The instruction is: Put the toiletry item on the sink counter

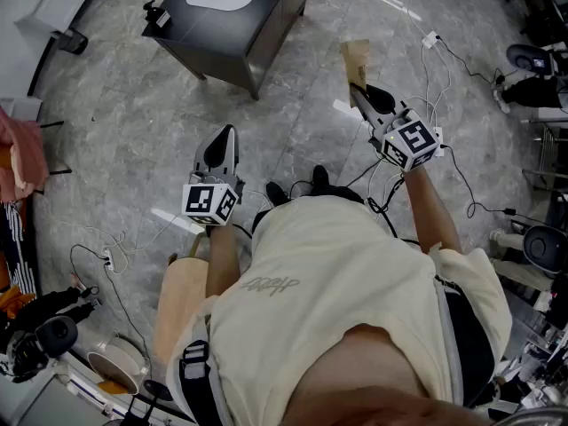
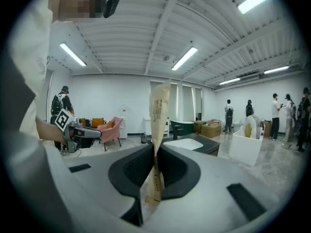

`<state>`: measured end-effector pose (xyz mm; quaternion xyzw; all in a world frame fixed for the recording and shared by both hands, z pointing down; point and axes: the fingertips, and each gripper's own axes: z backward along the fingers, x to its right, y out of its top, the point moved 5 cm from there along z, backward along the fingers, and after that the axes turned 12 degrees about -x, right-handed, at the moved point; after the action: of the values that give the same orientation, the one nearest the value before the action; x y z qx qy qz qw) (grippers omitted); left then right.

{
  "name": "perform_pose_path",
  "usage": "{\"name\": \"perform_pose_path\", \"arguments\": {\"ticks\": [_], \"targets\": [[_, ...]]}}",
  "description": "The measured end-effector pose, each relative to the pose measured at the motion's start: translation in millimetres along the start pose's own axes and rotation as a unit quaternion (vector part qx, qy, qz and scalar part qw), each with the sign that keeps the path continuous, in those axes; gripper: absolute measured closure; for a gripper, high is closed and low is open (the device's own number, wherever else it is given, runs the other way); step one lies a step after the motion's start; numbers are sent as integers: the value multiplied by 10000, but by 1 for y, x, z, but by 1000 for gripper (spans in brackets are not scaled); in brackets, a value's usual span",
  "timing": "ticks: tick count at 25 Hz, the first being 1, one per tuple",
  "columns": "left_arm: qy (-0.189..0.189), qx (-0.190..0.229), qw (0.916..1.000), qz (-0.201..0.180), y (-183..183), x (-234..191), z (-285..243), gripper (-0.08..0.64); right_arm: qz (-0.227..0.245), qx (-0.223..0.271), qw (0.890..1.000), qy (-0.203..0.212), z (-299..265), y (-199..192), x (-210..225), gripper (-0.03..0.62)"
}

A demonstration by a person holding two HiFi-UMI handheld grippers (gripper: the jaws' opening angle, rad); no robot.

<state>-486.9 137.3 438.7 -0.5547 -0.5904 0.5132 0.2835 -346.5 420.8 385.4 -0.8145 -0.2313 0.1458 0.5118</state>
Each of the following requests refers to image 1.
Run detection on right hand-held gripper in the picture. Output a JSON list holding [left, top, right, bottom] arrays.
[[350, 82, 442, 172]]

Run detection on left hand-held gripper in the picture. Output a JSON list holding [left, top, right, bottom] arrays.
[[181, 124, 246, 228]]

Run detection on brown paper piece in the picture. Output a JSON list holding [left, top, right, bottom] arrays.
[[340, 38, 371, 108]]

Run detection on person's left forearm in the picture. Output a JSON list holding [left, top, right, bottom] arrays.
[[204, 223, 243, 301]]

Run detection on person's right forearm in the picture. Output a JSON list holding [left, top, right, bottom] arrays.
[[402, 166, 462, 256]]

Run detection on person's left black shoe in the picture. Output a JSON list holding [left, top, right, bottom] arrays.
[[265, 181, 290, 208]]

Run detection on person's black shoe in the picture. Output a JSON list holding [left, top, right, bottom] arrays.
[[312, 164, 332, 190], [265, 181, 290, 208]]

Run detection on person's right black shoe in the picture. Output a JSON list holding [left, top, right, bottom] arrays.
[[312, 164, 332, 190]]

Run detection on person's black trousers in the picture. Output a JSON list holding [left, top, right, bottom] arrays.
[[251, 183, 369, 239]]

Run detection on black vanity cabinet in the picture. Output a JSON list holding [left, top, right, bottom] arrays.
[[141, 0, 312, 101]]

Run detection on small black white device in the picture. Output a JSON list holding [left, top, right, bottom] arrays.
[[142, 0, 173, 29]]

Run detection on wooden stool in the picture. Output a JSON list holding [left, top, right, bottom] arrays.
[[153, 233, 209, 367]]

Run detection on metal rack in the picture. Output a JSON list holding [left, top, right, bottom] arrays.
[[521, 117, 568, 194]]

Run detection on person's cream t-shirt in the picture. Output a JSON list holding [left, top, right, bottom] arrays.
[[166, 195, 514, 426]]

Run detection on black mesh trash bin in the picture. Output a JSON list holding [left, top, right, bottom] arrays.
[[57, 28, 89, 56]]

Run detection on pink chair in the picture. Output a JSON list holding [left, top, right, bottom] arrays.
[[0, 104, 73, 203]]

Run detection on black round device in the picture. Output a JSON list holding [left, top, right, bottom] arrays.
[[523, 224, 568, 279]]

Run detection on white vanity cabinet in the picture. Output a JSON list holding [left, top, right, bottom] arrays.
[[15, 0, 102, 39]]

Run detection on black white striped sofa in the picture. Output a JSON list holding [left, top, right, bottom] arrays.
[[0, 200, 39, 296]]

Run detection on round white coffee table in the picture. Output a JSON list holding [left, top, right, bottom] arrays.
[[86, 337, 150, 397]]

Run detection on black device pile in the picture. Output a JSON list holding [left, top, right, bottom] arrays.
[[0, 286, 97, 383]]

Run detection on orange cushion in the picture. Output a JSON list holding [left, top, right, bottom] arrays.
[[0, 284, 36, 323]]

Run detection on person's face and neck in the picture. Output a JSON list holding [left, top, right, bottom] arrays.
[[283, 324, 493, 426]]

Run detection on white floor cable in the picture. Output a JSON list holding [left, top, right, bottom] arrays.
[[406, 0, 452, 128], [43, 201, 187, 265]]

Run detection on black floor cable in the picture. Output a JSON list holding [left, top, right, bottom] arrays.
[[69, 243, 152, 359], [437, 35, 505, 86], [441, 144, 518, 219]]

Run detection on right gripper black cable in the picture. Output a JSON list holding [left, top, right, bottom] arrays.
[[345, 157, 421, 246]]

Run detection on white pedestal stand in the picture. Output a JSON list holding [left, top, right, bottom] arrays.
[[489, 227, 556, 292]]

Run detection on grey buckled harness strap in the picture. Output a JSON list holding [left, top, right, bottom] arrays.
[[178, 312, 236, 426]]

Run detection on black harness strap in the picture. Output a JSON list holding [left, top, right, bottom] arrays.
[[434, 277, 496, 410]]

